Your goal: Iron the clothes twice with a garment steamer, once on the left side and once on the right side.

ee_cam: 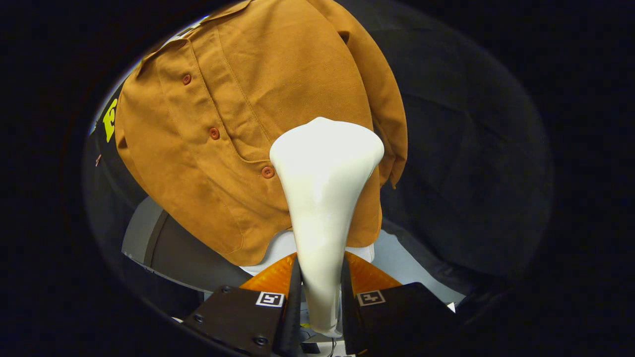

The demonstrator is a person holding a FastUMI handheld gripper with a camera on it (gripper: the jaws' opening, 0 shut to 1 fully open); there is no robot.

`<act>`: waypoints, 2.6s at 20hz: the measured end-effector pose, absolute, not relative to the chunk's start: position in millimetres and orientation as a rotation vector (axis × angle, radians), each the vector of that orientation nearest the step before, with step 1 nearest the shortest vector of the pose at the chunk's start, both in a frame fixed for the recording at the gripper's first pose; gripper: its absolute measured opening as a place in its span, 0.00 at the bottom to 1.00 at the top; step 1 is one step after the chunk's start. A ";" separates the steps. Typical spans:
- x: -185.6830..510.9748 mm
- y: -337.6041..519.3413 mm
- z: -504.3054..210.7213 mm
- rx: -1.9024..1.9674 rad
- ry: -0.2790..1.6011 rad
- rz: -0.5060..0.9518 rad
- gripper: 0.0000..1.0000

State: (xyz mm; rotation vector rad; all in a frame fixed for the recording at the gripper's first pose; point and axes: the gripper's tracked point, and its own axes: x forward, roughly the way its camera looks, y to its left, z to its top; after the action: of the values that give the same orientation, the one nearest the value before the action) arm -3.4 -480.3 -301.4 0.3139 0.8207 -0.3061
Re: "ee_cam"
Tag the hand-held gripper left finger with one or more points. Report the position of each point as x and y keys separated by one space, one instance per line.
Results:
x=295 y=307

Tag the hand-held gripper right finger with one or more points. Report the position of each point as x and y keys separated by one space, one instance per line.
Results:
x=347 y=307

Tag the orange button shirt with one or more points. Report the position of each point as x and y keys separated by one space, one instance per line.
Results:
x=297 y=74

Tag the white clothes form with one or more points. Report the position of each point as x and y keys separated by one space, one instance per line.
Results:
x=278 y=250

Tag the black backdrop cloth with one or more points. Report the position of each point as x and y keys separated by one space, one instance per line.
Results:
x=471 y=148

